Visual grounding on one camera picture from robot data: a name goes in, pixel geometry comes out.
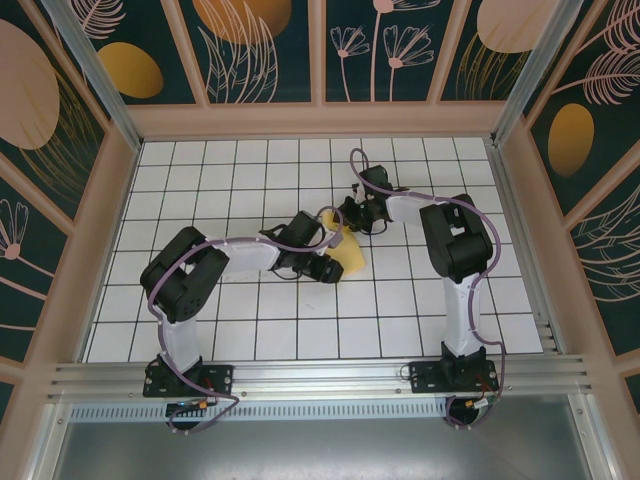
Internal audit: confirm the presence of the long aluminium mounting rail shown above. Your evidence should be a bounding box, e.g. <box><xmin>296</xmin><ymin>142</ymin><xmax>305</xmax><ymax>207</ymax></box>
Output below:
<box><xmin>47</xmin><ymin>353</ymin><xmax>595</xmax><ymax>402</ymax></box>

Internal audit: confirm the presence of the aluminium corner post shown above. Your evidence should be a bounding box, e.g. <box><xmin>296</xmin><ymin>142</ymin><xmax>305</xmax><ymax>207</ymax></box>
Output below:
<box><xmin>41</xmin><ymin>0</ymin><xmax>145</xmax><ymax>152</ymax></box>
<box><xmin>489</xmin><ymin>0</ymin><xmax>584</xmax><ymax>147</ymax></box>

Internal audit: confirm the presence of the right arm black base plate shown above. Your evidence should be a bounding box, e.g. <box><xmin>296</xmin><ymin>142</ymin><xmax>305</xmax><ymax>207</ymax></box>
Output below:
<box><xmin>408</xmin><ymin>360</ymin><xmax>501</xmax><ymax>395</ymax></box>

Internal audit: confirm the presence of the yellow cloth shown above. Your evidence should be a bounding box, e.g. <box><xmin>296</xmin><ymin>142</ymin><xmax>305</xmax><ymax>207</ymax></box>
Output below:
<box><xmin>319</xmin><ymin>209</ymin><xmax>367</xmax><ymax>275</ymax></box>

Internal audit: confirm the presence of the grey metal sheet panel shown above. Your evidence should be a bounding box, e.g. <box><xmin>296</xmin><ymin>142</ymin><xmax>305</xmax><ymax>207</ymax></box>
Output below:
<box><xmin>42</xmin><ymin>402</ymin><xmax>609</xmax><ymax>480</ymax></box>

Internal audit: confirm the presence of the small connector board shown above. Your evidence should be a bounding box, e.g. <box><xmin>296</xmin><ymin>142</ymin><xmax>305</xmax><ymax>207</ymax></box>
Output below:
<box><xmin>462</xmin><ymin>396</ymin><xmax>501</xmax><ymax>412</ymax></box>
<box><xmin>166</xmin><ymin>398</ymin><xmax>211</xmax><ymax>414</ymax></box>

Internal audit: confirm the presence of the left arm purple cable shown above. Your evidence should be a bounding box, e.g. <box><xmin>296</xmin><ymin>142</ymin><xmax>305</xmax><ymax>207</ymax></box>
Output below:
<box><xmin>148</xmin><ymin>206</ymin><xmax>347</xmax><ymax>437</ymax></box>

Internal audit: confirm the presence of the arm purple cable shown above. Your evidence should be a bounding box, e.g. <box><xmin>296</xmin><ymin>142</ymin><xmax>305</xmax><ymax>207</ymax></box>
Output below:
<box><xmin>348</xmin><ymin>147</ymin><xmax>509</xmax><ymax>432</ymax></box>
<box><xmin>148</xmin><ymin>206</ymin><xmax>347</xmax><ymax>437</ymax></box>

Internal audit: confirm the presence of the slotted grey cable duct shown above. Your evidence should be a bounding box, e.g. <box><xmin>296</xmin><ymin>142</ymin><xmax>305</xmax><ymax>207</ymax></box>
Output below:
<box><xmin>69</xmin><ymin>401</ymin><xmax>454</xmax><ymax>422</ymax></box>

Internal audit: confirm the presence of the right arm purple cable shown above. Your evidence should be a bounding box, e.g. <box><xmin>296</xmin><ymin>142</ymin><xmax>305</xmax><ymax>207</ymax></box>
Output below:
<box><xmin>348</xmin><ymin>147</ymin><xmax>509</xmax><ymax>432</ymax></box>

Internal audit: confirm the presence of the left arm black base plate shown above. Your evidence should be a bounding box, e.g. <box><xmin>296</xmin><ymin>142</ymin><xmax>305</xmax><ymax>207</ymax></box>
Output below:
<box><xmin>142</xmin><ymin>363</ymin><xmax>236</xmax><ymax>399</ymax></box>

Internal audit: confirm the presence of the aluminium frame bar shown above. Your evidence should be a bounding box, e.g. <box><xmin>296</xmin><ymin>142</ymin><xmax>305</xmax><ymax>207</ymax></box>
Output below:
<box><xmin>569</xmin><ymin>394</ymin><xmax>619</xmax><ymax>480</ymax></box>
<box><xmin>27</xmin><ymin>402</ymin><xmax>71</xmax><ymax>480</ymax></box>

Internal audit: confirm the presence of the aluminium side rail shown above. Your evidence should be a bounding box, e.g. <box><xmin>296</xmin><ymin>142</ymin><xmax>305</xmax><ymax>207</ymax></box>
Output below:
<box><xmin>483</xmin><ymin>139</ymin><xmax>565</xmax><ymax>357</ymax></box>

